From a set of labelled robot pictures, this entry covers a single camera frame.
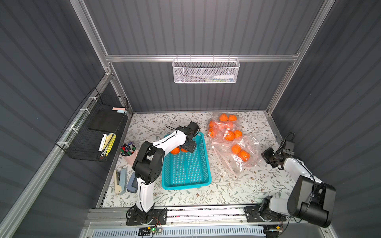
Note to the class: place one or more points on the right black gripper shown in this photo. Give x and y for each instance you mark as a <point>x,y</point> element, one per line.
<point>270,156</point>

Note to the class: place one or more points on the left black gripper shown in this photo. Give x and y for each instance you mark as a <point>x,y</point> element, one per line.
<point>189,145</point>

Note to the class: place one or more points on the orange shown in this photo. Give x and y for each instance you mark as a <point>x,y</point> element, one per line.
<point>175,151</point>
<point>236,149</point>
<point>223,118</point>

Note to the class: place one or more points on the clear zip-top bag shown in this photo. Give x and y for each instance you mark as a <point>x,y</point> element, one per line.
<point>216,129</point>
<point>248,157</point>

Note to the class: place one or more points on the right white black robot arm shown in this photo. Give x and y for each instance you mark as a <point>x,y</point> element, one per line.
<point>310,200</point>

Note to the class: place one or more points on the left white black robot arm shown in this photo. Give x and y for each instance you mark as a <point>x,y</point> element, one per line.
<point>150,159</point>

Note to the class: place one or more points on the orange bag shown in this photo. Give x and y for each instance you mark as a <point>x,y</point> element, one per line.
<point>229,136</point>
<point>232,118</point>

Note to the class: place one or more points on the teal plastic basket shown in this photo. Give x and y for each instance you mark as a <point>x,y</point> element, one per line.
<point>187,170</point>

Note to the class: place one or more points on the pink pen cup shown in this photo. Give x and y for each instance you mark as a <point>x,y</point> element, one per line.
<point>129,152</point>

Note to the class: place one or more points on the white pen in mesh basket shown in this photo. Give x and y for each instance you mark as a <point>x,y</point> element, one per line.
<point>228,78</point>

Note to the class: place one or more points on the yellow marker in basket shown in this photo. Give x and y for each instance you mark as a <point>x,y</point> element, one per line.
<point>109,142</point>

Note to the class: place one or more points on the pink sticky notes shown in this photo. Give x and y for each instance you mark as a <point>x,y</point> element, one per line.
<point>119,110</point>

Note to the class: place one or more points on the black notebook in basket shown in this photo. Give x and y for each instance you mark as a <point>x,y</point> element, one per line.
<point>105,121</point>

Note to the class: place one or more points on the white marker in basket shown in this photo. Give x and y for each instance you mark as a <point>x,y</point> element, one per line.
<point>102,143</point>

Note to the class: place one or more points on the green led circuit board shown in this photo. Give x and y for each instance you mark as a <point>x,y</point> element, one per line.
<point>149,231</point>

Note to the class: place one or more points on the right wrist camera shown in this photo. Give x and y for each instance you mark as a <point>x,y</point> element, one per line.
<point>289,147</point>

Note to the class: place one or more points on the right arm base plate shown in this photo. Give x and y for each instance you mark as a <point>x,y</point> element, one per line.
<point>255,214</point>

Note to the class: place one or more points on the white wire mesh basket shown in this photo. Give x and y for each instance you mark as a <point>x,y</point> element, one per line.
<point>202,70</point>

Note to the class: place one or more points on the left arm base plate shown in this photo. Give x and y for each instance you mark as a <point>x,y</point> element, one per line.
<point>135,217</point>

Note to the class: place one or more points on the black wire wall basket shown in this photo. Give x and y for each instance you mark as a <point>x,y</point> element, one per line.
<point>80,143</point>

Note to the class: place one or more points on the aluminium linear rail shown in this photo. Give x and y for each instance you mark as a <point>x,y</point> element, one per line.
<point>176,216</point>

